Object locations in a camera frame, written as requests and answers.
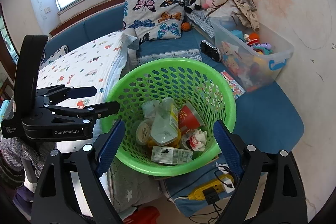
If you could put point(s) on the clear plastic toy box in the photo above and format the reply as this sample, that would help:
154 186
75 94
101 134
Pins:
254 59

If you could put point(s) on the clear plastic bottle yellow label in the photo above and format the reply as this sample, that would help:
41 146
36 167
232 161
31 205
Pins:
165 125

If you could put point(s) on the clear round jelly cup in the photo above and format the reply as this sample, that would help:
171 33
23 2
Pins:
141 131

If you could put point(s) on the green plastic basket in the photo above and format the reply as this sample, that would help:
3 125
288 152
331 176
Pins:
173 82

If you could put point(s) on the butterfly print pillow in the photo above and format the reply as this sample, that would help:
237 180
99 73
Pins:
154 19

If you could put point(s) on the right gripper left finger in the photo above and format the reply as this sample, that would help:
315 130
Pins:
55 199

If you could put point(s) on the black handheld game console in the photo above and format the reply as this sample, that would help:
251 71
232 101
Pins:
211 51

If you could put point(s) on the yellow power strip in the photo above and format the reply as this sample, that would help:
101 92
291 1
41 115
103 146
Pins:
223 183

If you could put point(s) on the blue patterned seat mat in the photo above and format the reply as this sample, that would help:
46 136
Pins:
203 22

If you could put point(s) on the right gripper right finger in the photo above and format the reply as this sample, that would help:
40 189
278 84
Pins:
268 188

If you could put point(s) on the left grey gloved hand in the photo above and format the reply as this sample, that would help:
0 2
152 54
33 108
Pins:
13 150

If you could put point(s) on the cartoon print table cloth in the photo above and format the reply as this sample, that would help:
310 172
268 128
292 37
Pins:
99 63

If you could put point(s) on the small orange ball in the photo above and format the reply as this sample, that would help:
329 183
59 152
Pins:
186 26

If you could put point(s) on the clear printed plastic bag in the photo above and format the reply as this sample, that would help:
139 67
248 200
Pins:
149 108

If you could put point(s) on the pink pig plush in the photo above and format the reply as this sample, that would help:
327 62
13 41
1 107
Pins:
208 4

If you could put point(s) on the red paper cup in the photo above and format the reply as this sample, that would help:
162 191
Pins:
188 118

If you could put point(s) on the blue sofa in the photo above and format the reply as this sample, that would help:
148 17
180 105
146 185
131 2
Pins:
265 117

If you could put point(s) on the colourful sticker sheet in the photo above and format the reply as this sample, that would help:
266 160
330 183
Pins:
236 89

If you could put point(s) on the white blue milk carton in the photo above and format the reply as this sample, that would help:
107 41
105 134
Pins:
171 155

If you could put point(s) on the crumpled white tissue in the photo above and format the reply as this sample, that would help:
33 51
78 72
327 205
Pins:
194 140

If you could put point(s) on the beige patterned cloth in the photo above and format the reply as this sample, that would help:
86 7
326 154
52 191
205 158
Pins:
239 8

